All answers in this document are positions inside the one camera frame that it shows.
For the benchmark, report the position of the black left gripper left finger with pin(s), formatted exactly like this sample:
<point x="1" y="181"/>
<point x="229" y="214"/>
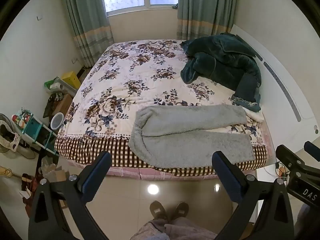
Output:
<point x="47" y="220"/>

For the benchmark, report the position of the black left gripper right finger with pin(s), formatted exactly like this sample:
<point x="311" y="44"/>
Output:
<point x="275" y="219"/>

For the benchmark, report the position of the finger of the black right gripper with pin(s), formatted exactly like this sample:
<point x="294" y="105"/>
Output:
<point x="312" y="150"/>
<point x="287" y="157"/>

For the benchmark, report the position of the grey fleece pants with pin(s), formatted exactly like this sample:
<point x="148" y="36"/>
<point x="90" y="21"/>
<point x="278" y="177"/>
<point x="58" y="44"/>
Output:
<point x="187" y="137"/>

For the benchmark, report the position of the white bed headboard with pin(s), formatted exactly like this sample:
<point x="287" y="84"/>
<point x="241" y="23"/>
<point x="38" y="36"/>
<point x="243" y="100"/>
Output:
<point x="288" y="115"/>

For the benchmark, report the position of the pink plaid bed sheet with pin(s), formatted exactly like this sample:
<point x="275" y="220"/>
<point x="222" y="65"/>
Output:
<point x="151" y="174"/>

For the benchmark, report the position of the white waste bin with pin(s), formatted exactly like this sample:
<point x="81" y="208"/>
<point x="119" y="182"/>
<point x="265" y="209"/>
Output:
<point x="57" y="121"/>

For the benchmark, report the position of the right brown slipper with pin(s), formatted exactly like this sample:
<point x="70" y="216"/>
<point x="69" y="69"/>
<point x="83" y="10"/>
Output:
<point x="181" y="211"/>

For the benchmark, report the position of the brown slipper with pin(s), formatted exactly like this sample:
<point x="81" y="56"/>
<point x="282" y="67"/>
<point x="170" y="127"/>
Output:
<point x="158" y="211"/>
<point x="181" y="211"/>

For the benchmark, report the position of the teal shelf rack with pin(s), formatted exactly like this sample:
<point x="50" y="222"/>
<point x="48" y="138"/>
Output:
<point x="35" y="130"/>

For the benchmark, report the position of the left brown slipper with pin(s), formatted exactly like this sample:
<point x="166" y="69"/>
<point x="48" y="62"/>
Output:
<point x="158" y="211"/>

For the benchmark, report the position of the person's legs in pyjamas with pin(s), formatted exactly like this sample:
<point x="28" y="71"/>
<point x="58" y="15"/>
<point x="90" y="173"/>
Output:
<point x="180" y="228"/>

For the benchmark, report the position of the brown cardboard box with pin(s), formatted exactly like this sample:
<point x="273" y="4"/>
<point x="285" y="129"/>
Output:
<point x="63" y="105"/>

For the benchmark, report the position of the dark green quilt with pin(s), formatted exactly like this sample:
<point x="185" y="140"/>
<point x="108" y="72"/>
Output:
<point x="227" y="60"/>

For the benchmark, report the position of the yellow box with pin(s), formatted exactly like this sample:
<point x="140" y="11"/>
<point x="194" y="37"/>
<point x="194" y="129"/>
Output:
<point x="71" y="79"/>

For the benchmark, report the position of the right green curtain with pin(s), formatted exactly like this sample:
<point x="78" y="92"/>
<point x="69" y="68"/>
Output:
<point x="201" y="18"/>

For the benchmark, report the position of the green curtain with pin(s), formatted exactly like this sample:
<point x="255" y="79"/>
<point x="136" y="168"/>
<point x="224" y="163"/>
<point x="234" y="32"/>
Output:
<point x="201" y="18"/>
<point x="90" y="27"/>

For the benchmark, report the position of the left green curtain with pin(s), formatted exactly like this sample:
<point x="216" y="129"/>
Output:
<point x="90" y="27"/>

